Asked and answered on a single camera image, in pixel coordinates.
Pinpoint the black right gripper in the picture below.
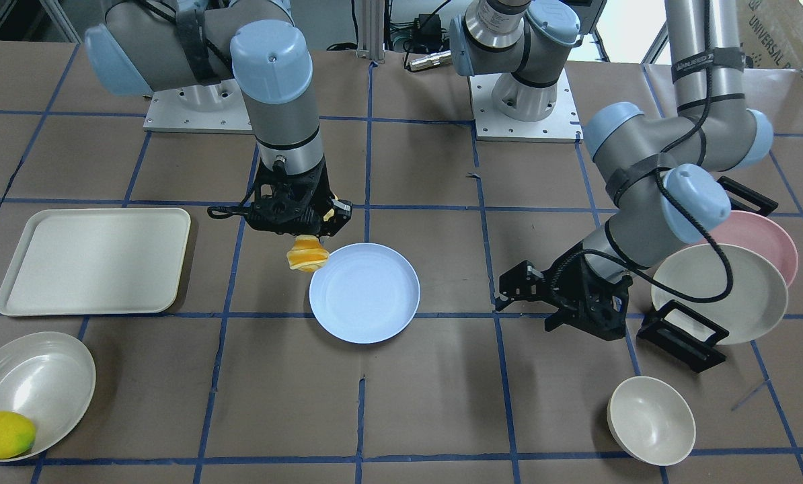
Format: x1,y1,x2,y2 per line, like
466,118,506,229
245,161,352,237

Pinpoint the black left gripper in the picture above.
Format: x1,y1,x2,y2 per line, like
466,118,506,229
494,247,633,338

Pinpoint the orange striped bread roll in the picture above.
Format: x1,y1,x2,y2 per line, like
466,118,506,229
286,234,330,273

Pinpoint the blue plate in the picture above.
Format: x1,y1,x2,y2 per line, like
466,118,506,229
309,243,420,344

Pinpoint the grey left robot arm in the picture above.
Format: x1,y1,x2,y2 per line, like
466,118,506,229
449,1,773,341

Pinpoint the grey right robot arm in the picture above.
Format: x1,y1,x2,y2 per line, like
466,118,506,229
84,1,352,238

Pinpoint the cream plate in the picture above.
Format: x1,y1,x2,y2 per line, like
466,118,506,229
651,243,790,346

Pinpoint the pink plate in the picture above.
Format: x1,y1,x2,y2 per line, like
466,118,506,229
711,210,800,286

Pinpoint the small cream bowl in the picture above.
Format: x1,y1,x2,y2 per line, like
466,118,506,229
605,376,697,467

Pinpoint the cream rectangular tray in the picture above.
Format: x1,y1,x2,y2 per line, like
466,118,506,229
0,208,190,317

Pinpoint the silver cylindrical connector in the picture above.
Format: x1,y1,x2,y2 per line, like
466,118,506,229
404,51,453,73

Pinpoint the black power adapter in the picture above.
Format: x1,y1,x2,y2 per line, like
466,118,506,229
412,13,443,44

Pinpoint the shallow cream dish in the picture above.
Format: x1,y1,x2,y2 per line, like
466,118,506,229
0,331,96,462

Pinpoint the cardboard box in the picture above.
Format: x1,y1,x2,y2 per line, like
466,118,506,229
736,1,803,69

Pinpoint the yellow lemon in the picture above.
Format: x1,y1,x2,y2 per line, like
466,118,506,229
0,411,38,460

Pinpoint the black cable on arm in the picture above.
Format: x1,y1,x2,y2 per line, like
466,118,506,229
551,0,735,305

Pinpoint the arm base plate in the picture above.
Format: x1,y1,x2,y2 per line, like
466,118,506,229
143,79,253,134
468,70,584,143

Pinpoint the aluminium frame post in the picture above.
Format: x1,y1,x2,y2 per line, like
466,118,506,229
354,1,388,65

